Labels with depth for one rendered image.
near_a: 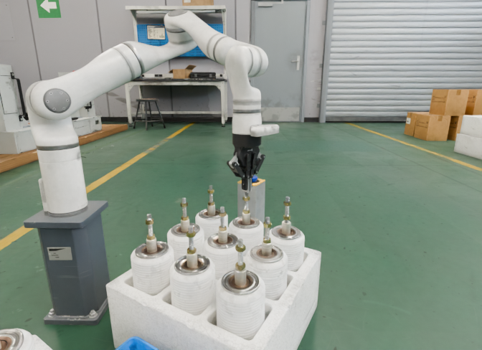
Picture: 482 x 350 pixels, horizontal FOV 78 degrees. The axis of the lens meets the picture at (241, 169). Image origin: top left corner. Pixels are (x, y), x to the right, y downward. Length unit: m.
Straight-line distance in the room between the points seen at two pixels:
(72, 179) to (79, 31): 5.69
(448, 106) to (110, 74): 3.90
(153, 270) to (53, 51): 6.15
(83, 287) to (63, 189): 0.27
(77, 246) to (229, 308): 0.45
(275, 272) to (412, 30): 5.87
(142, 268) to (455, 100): 4.03
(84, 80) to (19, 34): 6.22
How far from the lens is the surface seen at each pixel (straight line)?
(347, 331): 0.93
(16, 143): 3.11
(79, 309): 0.98
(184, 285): 0.64
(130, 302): 0.74
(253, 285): 0.60
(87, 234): 0.88
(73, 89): 0.81
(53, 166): 0.84
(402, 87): 6.22
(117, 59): 0.86
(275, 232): 0.79
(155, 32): 5.80
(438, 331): 1.02
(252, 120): 0.73
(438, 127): 4.28
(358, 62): 5.92
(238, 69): 0.71
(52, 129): 0.87
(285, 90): 5.68
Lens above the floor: 0.61
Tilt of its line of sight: 15 degrees down
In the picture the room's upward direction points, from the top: straight up
